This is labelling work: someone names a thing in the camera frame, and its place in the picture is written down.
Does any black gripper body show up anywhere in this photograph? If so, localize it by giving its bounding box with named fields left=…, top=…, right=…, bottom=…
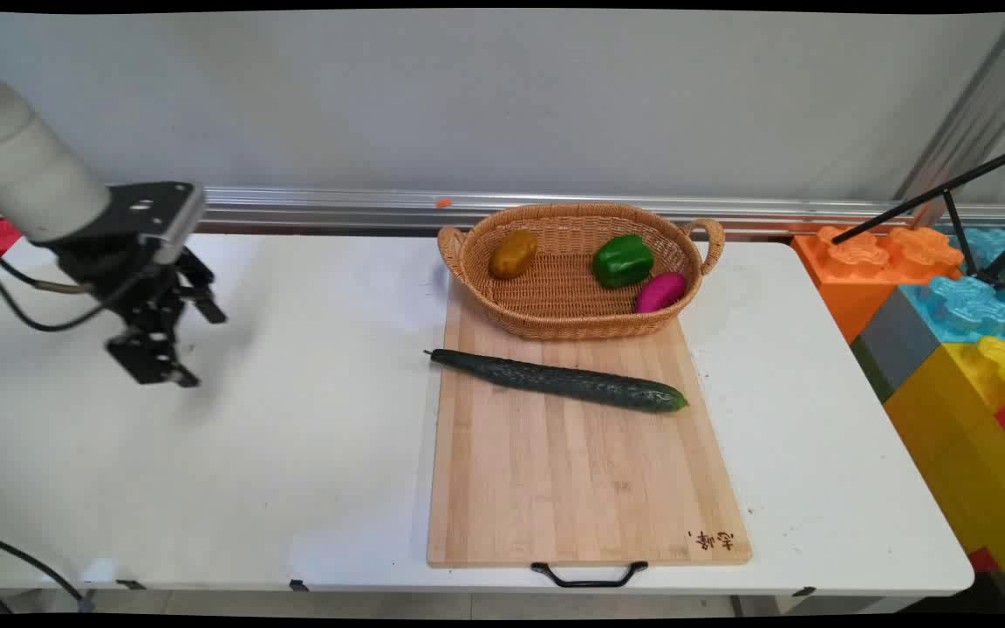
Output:
left=56, top=235, right=182, bottom=317

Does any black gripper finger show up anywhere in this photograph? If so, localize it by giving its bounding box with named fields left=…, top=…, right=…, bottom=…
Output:
left=173, top=247, right=228, bottom=325
left=106, top=301, right=202, bottom=388

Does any dark green cucumber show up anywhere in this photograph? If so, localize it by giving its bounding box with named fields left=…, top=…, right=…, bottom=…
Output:
left=423, top=348, right=689, bottom=413

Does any brown toy potato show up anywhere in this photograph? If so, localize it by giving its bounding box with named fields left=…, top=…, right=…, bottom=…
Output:
left=489, top=229, right=539, bottom=281

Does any woven wicker basket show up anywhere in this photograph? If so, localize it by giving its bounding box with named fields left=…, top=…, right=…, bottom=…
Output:
left=437, top=202, right=726, bottom=341

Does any green toy bell pepper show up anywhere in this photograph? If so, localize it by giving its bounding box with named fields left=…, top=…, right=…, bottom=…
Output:
left=591, top=233, right=655, bottom=290

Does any magenta toy sweet potato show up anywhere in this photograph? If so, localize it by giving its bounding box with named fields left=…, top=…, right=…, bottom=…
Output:
left=634, top=271, right=687, bottom=314

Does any orange giant toy block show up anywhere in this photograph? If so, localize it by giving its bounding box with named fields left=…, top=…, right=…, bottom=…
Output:
left=791, top=224, right=966, bottom=344

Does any grey giant toy block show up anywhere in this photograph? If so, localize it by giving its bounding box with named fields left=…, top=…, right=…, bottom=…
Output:
left=849, top=286, right=945, bottom=403

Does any black tripod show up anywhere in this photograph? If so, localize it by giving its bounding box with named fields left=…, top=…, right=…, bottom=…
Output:
left=831, top=140, right=1005, bottom=291

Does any blue giant toy block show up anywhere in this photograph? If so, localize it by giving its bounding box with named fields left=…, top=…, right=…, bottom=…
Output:
left=899, top=227, right=1005, bottom=343

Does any yellow giant toy block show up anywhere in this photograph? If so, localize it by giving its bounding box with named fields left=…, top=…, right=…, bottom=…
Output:
left=884, top=335, right=1005, bottom=613

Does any black wrist camera mount plate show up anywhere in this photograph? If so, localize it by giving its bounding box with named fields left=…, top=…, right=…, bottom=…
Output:
left=104, top=181, right=207, bottom=265

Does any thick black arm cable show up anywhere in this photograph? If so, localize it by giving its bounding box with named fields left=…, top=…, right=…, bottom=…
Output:
left=0, top=222, right=159, bottom=334

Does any thin black floor cable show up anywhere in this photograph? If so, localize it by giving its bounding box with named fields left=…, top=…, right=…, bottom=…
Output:
left=0, top=525, right=96, bottom=612

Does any aluminium rail along wall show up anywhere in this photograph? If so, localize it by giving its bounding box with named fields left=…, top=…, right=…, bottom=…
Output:
left=106, top=184, right=1005, bottom=237

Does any bamboo cutting board with handle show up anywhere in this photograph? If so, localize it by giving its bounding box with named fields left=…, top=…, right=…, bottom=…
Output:
left=426, top=277, right=753, bottom=590

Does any slanted aluminium post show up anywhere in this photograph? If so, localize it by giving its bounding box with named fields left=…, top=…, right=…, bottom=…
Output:
left=893, top=12, right=1005, bottom=229

